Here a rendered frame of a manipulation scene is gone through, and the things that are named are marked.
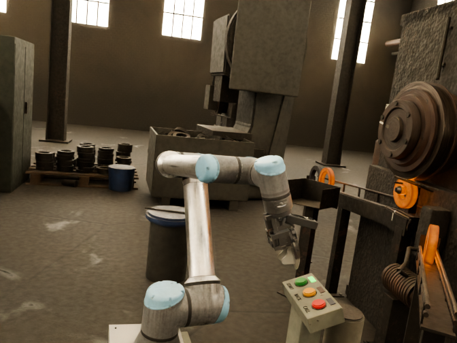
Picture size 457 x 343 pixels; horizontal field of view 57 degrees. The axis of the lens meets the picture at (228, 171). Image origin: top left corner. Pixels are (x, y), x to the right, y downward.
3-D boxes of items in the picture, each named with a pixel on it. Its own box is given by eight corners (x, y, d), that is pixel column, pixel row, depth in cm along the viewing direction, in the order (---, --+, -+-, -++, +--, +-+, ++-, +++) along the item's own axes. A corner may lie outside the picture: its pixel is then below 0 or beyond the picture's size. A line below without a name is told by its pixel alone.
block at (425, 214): (431, 255, 196) (441, 205, 192) (443, 263, 189) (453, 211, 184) (411, 254, 194) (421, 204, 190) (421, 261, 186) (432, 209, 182)
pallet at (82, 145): (133, 175, 567) (136, 143, 560) (137, 189, 491) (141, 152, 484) (37, 169, 533) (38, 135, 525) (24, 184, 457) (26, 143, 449)
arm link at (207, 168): (149, 150, 190) (207, 150, 129) (176, 152, 195) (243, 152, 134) (147, 175, 190) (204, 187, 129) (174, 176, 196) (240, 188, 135)
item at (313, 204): (289, 282, 285) (304, 177, 272) (322, 297, 267) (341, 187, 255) (270, 289, 270) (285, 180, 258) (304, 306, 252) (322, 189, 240)
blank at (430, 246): (430, 271, 165) (420, 268, 167) (435, 234, 171) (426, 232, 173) (435, 258, 152) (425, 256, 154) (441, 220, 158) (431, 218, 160)
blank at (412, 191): (420, 179, 201) (414, 179, 201) (415, 211, 203) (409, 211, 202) (401, 175, 216) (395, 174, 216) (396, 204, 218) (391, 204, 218)
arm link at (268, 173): (272, 152, 136) (289, 155, 127) (279, 188, 139) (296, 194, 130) (247, 160, 133) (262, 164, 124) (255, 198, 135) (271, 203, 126)
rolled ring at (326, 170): (324, 199, 295) (328, 199, 296) (333, 177, 286) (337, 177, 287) (315, 184, 311) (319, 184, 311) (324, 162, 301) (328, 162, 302)
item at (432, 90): (436, 196, 191) (383, 160, 234) (471, 93, 175) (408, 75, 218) (423, 195, 190) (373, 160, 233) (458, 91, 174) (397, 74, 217)
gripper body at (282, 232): (268, 244, 139) (260, 211, 136) (293, 237, 140) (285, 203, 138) (275, 253, 132) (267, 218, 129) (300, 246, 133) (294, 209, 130)
